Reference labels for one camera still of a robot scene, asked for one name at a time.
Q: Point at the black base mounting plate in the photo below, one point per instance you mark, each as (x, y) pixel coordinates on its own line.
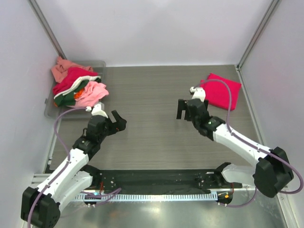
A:
(163, 182)

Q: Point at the crimson t shirt in tray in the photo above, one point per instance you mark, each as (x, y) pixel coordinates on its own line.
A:
(73, 73)

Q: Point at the salmon pink t shirt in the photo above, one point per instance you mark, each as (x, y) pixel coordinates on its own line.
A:
(60, 70)

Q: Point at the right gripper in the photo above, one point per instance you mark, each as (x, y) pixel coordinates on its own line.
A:
(188, 109)

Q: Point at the light pink t shirt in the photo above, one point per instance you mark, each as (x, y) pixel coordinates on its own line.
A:
(93, 92)

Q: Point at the magenta t shirt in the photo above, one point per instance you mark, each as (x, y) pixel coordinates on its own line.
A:
(217, 94)

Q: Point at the aluminium frame post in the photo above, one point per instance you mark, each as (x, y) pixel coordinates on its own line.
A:
(258, 32)
(46, 27)

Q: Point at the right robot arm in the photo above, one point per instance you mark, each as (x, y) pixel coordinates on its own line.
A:
(270, 170)

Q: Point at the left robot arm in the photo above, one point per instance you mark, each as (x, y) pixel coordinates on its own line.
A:
(42, 205)

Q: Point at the green white t shirt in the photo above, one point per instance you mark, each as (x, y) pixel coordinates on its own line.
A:
(67, 97)

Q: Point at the left aluminium frame post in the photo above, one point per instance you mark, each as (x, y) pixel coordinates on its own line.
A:
(46, 27)

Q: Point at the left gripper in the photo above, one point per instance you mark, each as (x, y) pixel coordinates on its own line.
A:
(113, 124)

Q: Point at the right aluminium table rail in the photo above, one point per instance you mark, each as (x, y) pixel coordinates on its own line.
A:
(259, 134)

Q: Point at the right aluminium frame post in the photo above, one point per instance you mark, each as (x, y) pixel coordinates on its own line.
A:
(258, 32)

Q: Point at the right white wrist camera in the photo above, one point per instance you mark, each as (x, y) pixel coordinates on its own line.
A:
(198, 93)

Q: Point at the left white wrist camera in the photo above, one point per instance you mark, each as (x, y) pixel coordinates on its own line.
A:
(97, 109)

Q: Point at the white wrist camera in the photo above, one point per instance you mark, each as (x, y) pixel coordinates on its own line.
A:
(97, 109)
(198, 93)

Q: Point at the orange garment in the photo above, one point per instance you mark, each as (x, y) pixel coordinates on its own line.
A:
(78, 94)

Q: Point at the white slotted cable duct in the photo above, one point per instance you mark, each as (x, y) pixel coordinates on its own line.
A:
(149, 198)

